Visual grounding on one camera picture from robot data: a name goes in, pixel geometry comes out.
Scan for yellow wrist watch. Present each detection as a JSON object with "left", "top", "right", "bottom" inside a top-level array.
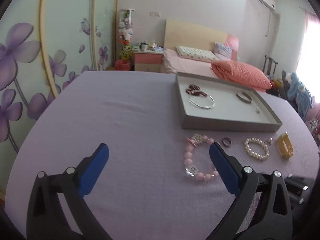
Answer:
[{"left": 276, "top": 132, "right": 294, "bottom": 160}]

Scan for white pearl bracelet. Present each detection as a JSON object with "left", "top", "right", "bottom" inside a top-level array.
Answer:
[{"left": 243, "top": 138, "right": 271, "bottom": 161}]

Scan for pink bead bracelet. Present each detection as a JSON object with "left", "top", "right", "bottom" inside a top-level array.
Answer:
[{"left": 183, "top": 134, "right": 220, "bottom": 182}]

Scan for dark metal cuff bangle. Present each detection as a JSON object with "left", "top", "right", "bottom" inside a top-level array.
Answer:
[{"left": 236, "top": 92, "right": 253, "bottom": 104}]

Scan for thin silver bangle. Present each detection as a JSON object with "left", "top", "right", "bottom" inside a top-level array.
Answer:
[{"left": 188, "top": 93, "right": 215, "bottom": 109}]

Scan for dark red bead necklace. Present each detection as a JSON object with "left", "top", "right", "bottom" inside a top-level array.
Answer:
[{"left": 185, "top": 83, "right": 208, "bottom": 98}]

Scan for blue plush robe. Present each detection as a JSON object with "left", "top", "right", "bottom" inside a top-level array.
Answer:
[{"left": 287, "top": 73, "right": 313, "bottom": 120}]

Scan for lilac bedspread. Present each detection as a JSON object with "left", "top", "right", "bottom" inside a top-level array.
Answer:
[{"left": 5, "top": 71, "right": 319, "bottom": 239}]

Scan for grey shallow tray box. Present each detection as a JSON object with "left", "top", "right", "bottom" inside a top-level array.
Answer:
[{"left": 176, "top": 73, "right": 283, "bottom": 132}]

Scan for dark wooden chair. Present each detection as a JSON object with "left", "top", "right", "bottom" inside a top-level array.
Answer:
[{"left": 263, "top": 55, "right": 278, "bottom": 76}]

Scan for salmon folded duvet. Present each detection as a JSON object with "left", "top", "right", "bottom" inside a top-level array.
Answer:
[{"left": 212, "top": 60, "right": 272, "bottom": 91}]

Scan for purple patterned pillow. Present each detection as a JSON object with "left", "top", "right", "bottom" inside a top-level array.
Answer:
[{"left": 213, "top": 42, "right": 233, "bottom": 61}]

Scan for red bin bag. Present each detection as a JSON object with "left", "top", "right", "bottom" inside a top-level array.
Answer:
[{"left": 115, "top": 60, "right": 131, "bottom": 71}]

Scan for pink curtain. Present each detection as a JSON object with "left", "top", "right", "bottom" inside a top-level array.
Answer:
[{"left": 302, "top": 8, "right": 319, "bottom": 30}]

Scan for pink bed sheet mattress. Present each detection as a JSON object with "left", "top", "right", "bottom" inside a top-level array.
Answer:
[{"left": 161, "top": 49, "right": 219, "bottom": 79}]

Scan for pink bedside table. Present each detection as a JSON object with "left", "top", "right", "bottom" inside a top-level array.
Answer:
[{"left": 133, "top": 50, "right": 164, "bottom": 73}]

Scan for floral white pillow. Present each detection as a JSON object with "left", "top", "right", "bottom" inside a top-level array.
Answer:
[{"left": 176, "top": 46, "right": 219, "bottom": 63}]

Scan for sliding wardrobe floral doors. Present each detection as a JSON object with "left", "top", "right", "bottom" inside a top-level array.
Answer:
[{"left": 0, "top": 0, "right": 121, "bottom": 153}]

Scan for beige pink headboard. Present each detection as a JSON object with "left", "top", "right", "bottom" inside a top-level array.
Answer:
[{"left": 164, "top": 20, "right": 239, "bottom": 60}]

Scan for clear tube of plush toys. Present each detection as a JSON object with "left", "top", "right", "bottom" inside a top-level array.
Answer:
[{"left": 118, "top": 9, "right": 134, "bottom": 60}]

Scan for white wall socket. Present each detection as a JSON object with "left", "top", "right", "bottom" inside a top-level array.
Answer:
[{"left": 149, "top": 11, "right": 161, "bottom": 17}]

